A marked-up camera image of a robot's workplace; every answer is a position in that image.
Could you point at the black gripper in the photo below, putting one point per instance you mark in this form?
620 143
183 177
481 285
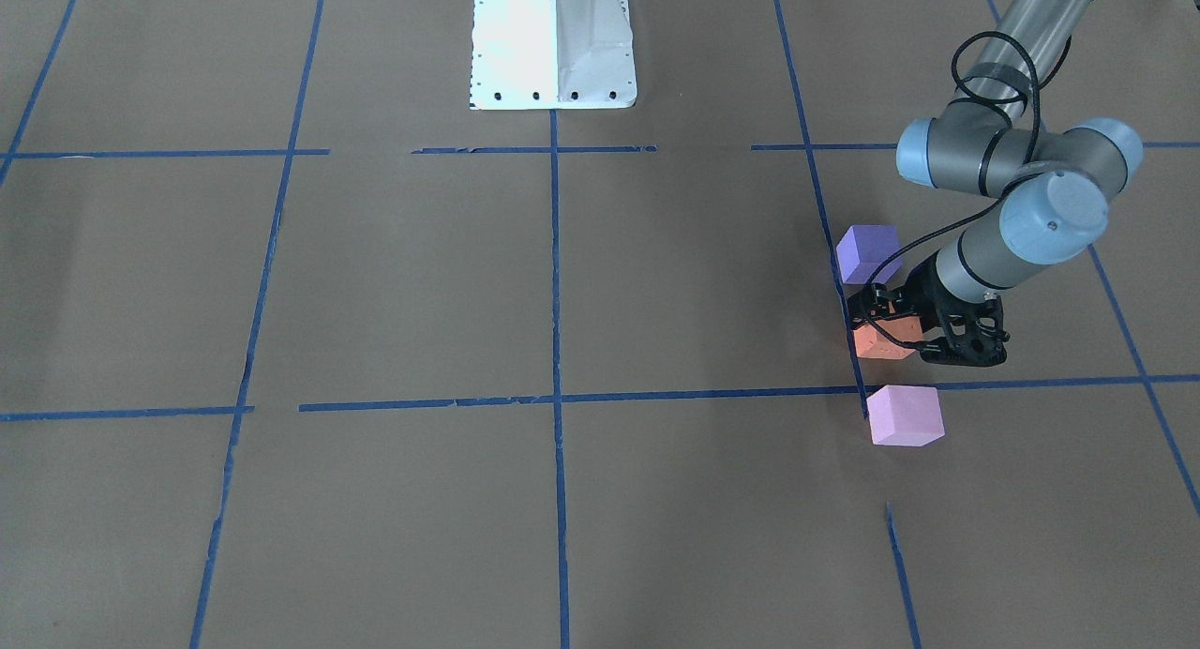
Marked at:
918 286

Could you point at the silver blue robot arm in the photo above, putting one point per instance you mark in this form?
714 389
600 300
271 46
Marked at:
1050 193

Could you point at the purple foam block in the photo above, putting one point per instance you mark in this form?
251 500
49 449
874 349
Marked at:
863 248

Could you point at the pink foam block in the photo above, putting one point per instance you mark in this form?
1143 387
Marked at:
909 415

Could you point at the brown paper table cover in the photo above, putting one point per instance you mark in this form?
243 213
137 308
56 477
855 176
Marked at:
299 351

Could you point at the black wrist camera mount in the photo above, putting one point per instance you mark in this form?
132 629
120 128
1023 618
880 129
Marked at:
972 334

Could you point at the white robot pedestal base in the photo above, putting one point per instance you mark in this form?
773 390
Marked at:
552 55

